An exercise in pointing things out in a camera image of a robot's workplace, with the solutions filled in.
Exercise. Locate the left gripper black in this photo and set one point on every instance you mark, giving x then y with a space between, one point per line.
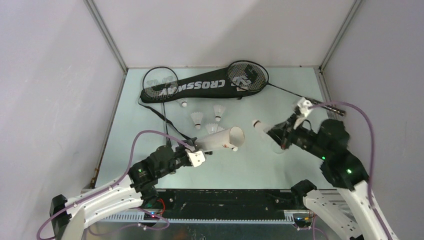
184 149

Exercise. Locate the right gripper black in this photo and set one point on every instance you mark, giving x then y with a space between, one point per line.
278 132

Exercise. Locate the shuttlecock white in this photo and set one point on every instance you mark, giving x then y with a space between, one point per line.
262 128

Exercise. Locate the white shuttlecock tube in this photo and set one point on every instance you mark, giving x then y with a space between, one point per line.
231 138

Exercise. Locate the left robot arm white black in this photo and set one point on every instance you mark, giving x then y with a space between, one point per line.
135 189

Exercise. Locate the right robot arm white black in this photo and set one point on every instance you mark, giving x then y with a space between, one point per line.
344 171

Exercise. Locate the right badminton racket black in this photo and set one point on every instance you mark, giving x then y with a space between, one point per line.
252 77

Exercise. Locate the badminton racket black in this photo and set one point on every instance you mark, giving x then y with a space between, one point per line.
252 77
159 84

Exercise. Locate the left badminton racket black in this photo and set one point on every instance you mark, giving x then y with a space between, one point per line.
159 84

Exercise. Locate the clear plastic tube lid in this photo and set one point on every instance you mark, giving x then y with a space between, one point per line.
276 148

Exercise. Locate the shuttlecock left middle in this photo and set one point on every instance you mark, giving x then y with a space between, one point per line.
197 118

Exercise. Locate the shuttlecock near bag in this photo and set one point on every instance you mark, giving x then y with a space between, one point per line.
183 102

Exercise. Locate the shuttlecock right middle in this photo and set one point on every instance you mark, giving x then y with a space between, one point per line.
219 110

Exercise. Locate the black racket bag crossway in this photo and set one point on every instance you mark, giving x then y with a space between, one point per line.
210 85

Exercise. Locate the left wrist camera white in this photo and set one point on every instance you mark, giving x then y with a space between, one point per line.
196 158

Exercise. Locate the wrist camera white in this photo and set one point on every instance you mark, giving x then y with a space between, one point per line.
302 109
196 158

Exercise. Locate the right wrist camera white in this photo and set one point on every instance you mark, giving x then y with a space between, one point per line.
302 109

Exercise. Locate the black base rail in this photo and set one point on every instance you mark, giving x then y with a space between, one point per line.
228 204

